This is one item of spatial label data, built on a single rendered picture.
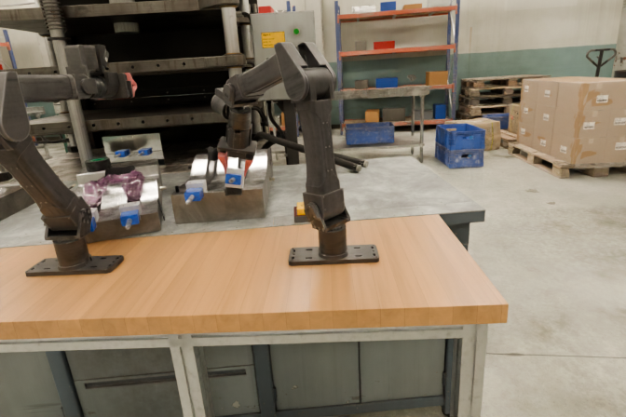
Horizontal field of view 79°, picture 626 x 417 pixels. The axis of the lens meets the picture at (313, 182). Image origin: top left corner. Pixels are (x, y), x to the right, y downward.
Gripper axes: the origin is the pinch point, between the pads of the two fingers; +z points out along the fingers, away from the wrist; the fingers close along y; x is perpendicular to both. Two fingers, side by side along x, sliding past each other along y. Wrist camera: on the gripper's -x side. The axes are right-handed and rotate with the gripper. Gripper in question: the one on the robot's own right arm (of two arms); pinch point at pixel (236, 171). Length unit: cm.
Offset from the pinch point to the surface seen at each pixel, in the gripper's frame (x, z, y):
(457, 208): 8, -2, -64
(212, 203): 5.1, 8.4, 5.3
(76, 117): -70, 28, 81
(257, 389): 25, 69, -15
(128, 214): 13.2, 9.2, 25.8
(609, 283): -45, 69, -198
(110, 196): -1.1, 15.6, 36.7
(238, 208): 5.4, 9.1, -2.2
